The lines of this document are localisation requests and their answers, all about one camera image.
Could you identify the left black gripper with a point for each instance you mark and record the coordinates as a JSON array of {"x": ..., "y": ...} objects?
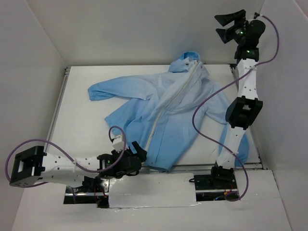
[{"x": 134, "y": 155}]

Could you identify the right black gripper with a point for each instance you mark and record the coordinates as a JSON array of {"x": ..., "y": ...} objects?
[{"x": 235, "y": 27}]

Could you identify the light blue hooded jacket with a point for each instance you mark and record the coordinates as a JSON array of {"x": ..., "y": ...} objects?
[{"x": 164, "y": 111}]

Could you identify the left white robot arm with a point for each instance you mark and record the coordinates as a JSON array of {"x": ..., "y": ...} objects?
[{"x": 34, "y": 165}]

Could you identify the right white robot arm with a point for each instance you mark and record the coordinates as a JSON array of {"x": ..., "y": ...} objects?
[{"x": 220, "y": 174}]

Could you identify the white foil-edged panel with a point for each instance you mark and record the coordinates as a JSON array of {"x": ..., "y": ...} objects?
[{"x": 152, "y": 190}]

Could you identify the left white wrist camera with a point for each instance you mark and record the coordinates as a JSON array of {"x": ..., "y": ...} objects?
[{"x": 118, "y": 143}]

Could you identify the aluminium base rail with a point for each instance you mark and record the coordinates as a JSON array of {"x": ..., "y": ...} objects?
[{"x": 99, "y": 194}]

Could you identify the left aluminium table rail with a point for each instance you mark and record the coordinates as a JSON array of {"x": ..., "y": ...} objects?
[{"x": 58, "y": 103}]

